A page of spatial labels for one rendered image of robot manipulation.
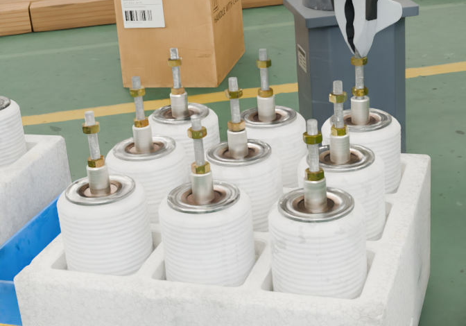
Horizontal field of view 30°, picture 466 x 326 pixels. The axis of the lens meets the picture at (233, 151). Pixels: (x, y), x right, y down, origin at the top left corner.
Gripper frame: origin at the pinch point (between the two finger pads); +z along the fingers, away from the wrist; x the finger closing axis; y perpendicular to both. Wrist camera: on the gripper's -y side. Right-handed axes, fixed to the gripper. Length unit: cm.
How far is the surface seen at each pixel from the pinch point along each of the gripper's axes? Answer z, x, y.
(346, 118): 9.5, 1.4, -0.5
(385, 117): 9.4, -1.6, 3.3
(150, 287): 16.6, -9.8, -32.3
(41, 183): 21, 33, -32
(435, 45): 35, 87, 86
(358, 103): 7.0, -0.8, -0.2
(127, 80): 33, 109, 10
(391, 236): 16.6, -15.4, -6.6
